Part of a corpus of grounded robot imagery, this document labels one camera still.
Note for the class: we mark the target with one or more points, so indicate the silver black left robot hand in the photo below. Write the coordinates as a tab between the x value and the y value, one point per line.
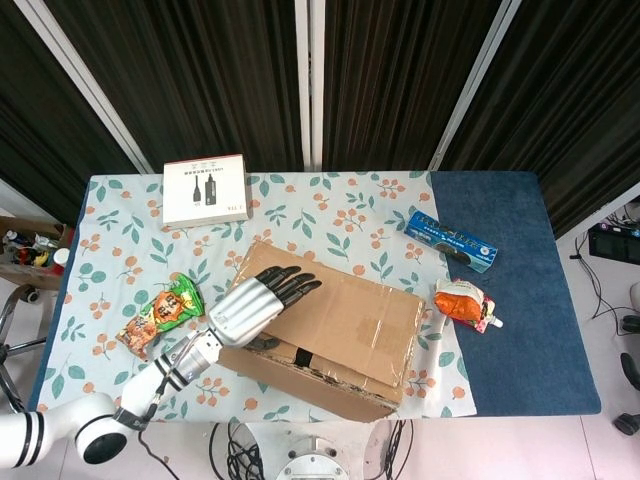
250	305

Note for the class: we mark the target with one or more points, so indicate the brown cardboard shipping box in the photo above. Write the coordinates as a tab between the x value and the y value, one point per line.
345	330

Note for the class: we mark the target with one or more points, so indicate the round grey robot base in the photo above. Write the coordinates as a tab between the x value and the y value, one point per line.
312	460

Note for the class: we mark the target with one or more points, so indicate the white flat product box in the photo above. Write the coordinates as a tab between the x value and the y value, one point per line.
205	187

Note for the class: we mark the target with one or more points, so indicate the blue cookie package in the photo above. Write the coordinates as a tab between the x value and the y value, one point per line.
450	240

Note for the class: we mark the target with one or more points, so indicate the cardboard box of clutter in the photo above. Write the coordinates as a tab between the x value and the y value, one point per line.
30	255

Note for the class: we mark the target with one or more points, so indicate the green orange snack bag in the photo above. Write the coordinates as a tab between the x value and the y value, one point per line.
165	312

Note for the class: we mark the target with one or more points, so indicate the floral leaf fruit tablecloth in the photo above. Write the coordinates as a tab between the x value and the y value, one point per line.
325	220

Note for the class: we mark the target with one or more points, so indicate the orange crumpled snack packet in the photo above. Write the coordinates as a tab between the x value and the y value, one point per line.
457	302

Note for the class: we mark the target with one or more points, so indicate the black white-framed folding screen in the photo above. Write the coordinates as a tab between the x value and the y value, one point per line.
225	75

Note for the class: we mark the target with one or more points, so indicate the pink spouted pouch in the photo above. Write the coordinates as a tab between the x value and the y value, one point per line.
487	312

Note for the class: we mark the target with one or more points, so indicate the dark blue table cloth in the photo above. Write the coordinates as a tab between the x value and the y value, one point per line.
520	310

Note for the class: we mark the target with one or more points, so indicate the black electronic device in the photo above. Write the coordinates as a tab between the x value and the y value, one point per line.
615	245

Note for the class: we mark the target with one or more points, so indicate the black wheeled chair base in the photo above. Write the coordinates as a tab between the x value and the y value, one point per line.
630	370

